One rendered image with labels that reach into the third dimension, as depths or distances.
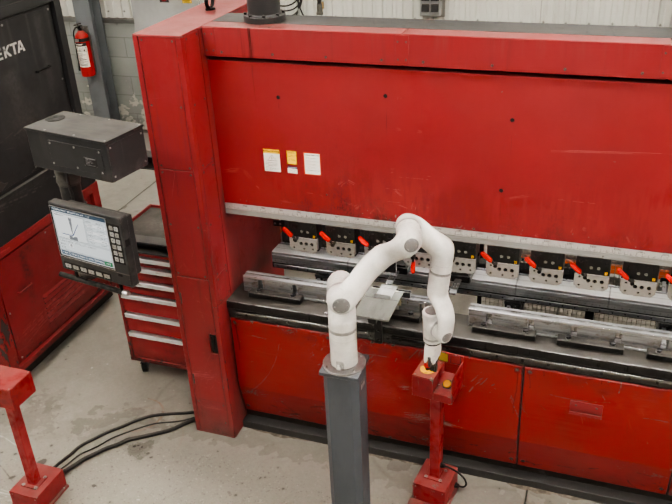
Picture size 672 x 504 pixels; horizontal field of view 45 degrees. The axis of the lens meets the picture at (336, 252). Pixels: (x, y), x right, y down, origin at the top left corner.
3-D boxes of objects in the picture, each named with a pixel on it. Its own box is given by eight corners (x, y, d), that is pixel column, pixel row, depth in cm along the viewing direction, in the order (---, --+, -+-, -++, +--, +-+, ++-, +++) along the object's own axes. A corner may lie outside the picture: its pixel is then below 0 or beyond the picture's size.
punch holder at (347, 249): (326, 254, 407) (325, 225, 399) (332, 247, 414) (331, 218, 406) (355, 258, 402) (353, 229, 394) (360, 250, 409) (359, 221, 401)
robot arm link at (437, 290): (465, 281, 326) (455, 343, 340) (443, 262, 338) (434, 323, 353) (447, 285, 322) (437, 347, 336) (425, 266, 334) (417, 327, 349)
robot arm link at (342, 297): (340, 303, 346) (341, 324, 332) (320, 286, 342) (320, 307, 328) (426, 228, 329) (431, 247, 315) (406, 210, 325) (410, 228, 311)
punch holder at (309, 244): (290, 250, 413) (287, 221, 405) (296, 242, 420) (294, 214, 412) (317, 253, 408) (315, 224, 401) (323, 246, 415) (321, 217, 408)
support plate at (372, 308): (352, 316, 390) (352, 314, 389) (369, 289, 411) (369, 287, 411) (388, 322, 384) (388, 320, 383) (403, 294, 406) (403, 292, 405)
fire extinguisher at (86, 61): (76, 76, 872) (66, 24, 846) (85, 72, 887) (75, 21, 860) (90, 77, 867) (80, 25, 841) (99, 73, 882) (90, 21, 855)
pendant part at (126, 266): (62, 268, 393) (46, 201, 376) (80, 257, 402) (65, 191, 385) (132, 288, 373) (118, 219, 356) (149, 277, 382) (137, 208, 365)
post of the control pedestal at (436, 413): (429, 476, 414) (430, 392, 388) (432, 469, 418) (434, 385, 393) (438, 479, 412) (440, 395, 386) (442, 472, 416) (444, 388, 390)
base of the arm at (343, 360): (358, 379, 344) (357, 344, 336) (316, 372, 350) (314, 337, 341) (371, 354, 360) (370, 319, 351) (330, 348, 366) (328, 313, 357)
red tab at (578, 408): (568, 413, 387) (570, 402, 383) (569, 411, 388) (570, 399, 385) (601, 419, 382) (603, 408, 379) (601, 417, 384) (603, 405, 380)
